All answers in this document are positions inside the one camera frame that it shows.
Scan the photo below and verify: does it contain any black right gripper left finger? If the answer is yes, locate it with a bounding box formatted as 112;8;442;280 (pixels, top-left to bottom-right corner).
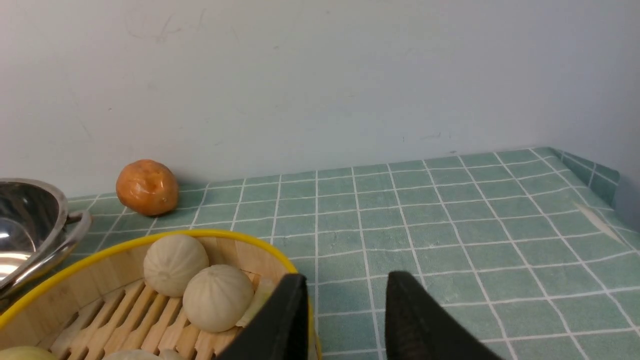
216;273;309;360

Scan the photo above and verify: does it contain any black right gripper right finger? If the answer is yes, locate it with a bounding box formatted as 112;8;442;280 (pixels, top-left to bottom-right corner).
385;271;500;360

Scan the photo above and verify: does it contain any yellow rimmed bamboo steamer basket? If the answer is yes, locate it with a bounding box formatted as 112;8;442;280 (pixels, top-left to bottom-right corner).
0;229;322;360

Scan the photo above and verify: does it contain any stainless steel pot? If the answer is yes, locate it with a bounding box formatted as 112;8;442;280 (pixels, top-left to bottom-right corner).
0;178;93;306

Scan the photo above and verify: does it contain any pale green dumpling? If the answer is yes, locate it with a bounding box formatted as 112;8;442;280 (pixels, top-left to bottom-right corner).
235;278;275;328

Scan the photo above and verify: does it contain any white steamed bun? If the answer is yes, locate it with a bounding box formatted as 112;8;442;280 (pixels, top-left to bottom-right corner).
182;264;254;333
142;234;210;297

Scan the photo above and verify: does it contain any green checkered tablecloth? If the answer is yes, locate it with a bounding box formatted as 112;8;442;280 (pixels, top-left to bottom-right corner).
0;147;640;360

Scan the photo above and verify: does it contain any brown potato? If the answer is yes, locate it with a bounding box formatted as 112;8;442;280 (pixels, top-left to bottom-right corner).
115;159;179;217

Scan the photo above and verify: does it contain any pale green steamed bun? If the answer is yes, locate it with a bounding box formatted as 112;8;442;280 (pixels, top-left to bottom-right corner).
0;346;57;360

